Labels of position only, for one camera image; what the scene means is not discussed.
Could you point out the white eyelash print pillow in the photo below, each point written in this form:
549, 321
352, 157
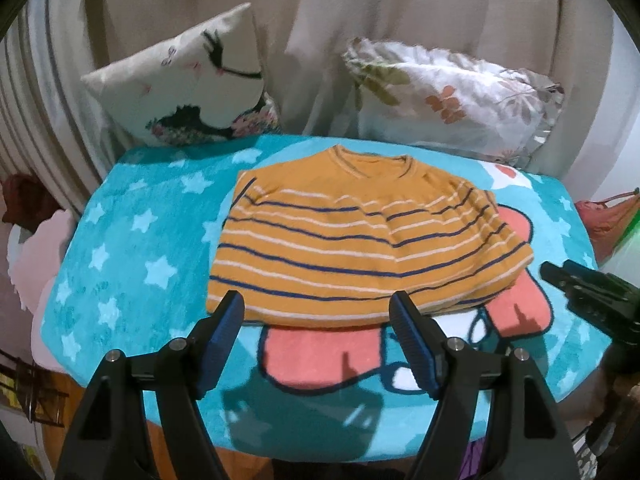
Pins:
190, 75

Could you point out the pale pink cloth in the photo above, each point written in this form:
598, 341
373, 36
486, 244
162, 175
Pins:
37, 260

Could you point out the dark red cloth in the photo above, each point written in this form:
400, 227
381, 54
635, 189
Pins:
27, 200

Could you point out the teal star printed blanket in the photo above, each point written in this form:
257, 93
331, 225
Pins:
125, 240

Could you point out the yellow striped sweater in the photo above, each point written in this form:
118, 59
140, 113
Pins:
350, 240

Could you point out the beige curtain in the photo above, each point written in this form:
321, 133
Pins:
320, 35

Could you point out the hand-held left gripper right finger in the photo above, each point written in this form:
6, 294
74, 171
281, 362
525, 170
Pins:
412, 341

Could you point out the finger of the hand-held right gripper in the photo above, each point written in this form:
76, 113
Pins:
562, 276

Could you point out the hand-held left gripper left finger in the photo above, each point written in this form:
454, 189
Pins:
225, 331

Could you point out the striped curtain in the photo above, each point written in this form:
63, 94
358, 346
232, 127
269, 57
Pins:
35, 110

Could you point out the dark metal rack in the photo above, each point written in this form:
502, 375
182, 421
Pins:
35, 390

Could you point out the white leaf print pillow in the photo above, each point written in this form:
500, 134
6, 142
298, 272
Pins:
450, 110

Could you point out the red bag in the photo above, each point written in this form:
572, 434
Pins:
605, 225

